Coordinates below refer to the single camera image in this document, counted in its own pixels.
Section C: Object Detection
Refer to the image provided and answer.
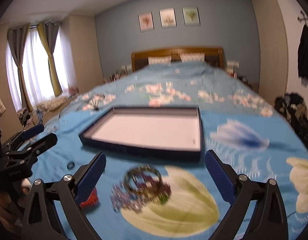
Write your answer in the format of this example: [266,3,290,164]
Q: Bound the orange sleeved forearm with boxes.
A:
[0,190,22,237]

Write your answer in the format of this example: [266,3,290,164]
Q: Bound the right yellow grey curtain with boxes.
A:
[37,22,62,97]

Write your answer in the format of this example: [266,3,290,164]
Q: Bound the left patterned pillow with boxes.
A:
[148,56,172,65]

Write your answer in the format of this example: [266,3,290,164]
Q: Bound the person's left hand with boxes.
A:
[21,178,32,195]

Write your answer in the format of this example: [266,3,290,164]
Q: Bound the red band bracelet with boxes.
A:
[79,188,99,209]

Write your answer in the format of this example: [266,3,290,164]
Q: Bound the beige flower wall picture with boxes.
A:
[159,8,177,28]

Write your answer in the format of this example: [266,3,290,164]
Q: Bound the dark clothes hanging on wall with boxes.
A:
[298,10,308,84]

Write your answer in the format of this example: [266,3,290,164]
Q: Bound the left grey yellow curtain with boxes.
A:
[7,25,33,112]

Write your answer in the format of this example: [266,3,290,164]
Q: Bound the gold bangle bracelet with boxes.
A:
[123,166,163,196]

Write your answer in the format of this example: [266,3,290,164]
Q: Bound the green flower wall picture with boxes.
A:
[182,7,200,27]

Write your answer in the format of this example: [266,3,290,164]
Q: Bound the right patterned pillow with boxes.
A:
[179,53,205,62]

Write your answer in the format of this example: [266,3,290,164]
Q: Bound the silver crystal bracelet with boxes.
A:
[110,182,145,213]

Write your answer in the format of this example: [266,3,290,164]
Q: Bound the blue floral bedspread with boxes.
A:
[31,62,308,239]

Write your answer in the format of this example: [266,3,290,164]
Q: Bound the purple beaded bracelet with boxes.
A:
[133,173,172,205]

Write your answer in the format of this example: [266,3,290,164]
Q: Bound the dark jewelry tray white lining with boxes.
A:
[79,106,204,162]

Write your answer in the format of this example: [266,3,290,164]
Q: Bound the patterned pillow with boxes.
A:
[179,53,205,62]
[148,56,172,65]

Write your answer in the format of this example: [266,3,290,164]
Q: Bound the wooden headboard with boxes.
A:
[131,46,224,72]

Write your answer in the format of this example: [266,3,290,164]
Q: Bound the pink flower wall picture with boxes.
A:
[138,12,154,33]

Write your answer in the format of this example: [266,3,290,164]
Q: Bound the dark patterned clothes pile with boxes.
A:
[274,93,308,150]

